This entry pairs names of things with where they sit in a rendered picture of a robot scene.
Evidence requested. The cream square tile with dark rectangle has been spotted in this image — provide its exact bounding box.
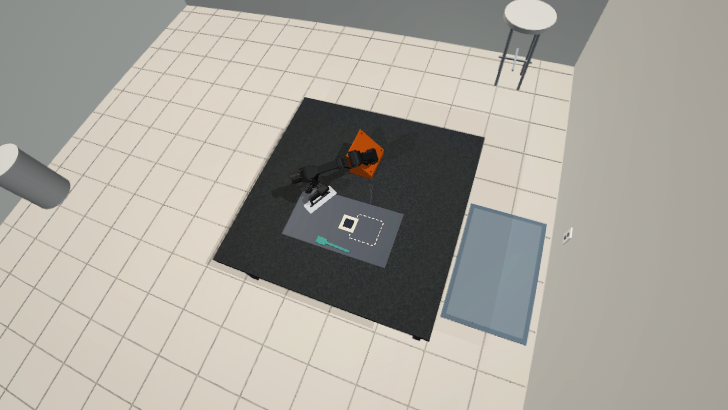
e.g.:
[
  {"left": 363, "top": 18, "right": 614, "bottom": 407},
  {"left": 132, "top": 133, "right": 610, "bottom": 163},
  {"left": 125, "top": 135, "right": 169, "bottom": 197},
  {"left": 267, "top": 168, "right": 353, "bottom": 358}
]
[{"left": 338, "top": 214, "right": 359, "bottom": 233}]

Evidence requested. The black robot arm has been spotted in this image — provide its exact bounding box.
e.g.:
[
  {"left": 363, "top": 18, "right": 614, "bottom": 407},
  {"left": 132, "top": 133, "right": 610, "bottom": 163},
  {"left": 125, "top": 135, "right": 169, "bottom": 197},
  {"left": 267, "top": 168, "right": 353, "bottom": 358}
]
[{"left": 290, "top": 148, "right": 379, "bottom": 194}]

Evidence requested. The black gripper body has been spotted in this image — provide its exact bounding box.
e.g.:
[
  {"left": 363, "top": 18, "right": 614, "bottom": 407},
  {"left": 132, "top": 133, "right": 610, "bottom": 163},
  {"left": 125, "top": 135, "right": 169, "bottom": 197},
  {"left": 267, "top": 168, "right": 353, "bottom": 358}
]
[{"left": 309, "top": 177, "right": 329, "bottom": 196}]

